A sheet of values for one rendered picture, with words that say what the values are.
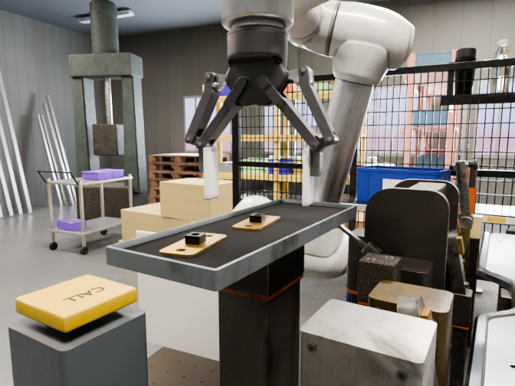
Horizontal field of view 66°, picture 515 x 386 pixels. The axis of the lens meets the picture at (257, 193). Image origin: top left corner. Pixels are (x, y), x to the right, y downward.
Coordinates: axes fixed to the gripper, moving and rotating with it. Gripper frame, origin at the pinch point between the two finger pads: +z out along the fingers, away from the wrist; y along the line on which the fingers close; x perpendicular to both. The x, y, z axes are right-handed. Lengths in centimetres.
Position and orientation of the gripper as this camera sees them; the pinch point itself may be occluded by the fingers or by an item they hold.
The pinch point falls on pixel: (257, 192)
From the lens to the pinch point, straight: 51.5
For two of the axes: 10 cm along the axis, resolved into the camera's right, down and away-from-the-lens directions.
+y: -9.3, -0.5, 3.7
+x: -3.8, 1.3, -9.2
